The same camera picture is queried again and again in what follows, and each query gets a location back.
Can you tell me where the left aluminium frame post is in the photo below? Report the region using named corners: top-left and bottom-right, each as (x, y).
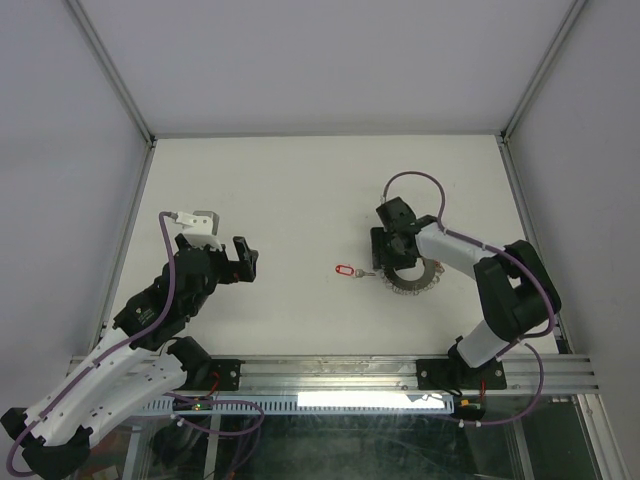
top-left (63, 0), bottom-right (156, 145)

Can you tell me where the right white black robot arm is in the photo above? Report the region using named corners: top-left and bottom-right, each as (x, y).
top-left (370, 197), bottom-right (561, 387)

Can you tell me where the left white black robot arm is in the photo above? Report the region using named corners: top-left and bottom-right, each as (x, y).
top-left (1, 234), bottom-right (259, 479)

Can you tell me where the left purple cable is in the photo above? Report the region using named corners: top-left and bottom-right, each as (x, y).
top-left (7, 210), bottom-right (184, 474)

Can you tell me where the white slotted cable duct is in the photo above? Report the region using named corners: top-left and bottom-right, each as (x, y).
top-left (137, 391), bottom-right (454, 416)

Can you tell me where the right aluminium frame post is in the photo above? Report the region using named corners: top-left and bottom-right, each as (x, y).
top-left (500, 0), bottom-right (589, 143)

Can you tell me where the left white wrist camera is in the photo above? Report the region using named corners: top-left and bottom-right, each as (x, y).
top-left (174, 211), bottom-right (222, 251)

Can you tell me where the silver key red tag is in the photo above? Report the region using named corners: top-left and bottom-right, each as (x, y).
top-left (334, 264), bottom-right (377, 278)

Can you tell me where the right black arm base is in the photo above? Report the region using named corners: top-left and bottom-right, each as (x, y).
top-left (415, 358), bottom-right (507, 392)

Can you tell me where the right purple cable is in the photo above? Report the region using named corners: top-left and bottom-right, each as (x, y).
top-left (382, 170), bottom-right (559, 426)

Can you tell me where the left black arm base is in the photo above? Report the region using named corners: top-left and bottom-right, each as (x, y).
top-left (179, 357), bottom-right (244, 393)

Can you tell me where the purple cable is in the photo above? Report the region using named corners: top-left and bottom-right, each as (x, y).
top-left (382, 170), bottom-right (559, 426)
top-left (7, 210), bottom-right (184, 474)

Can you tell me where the aluminium mounting rail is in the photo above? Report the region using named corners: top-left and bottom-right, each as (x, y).
top-left (214, 353), bottom-right (600, 396)

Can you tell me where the aluminium frame post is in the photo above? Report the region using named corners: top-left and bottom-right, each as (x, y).
top-left (63, 0), bottom-right (156, 145)
top-left (500, 0), bottom-right (589, 143)

